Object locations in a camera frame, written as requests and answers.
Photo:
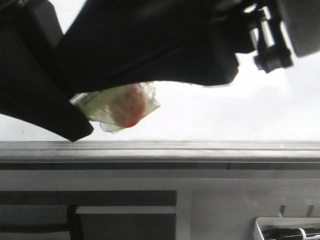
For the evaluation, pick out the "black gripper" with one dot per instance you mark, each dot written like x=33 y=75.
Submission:
x=276 y=29

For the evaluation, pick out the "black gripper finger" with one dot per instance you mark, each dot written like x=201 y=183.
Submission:
x=32 y=87
x=119 y=42

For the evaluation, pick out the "white marker with taped magnet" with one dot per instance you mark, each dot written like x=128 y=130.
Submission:
x=119 y=107

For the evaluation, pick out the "dark box under whiteboard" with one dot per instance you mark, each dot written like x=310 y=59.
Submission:
x=127 y=222

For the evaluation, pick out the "white marker tray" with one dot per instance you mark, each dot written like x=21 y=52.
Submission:
x=264 y=223

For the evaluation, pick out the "black marker in tray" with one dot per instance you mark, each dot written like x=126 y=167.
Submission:
x=309 y=233

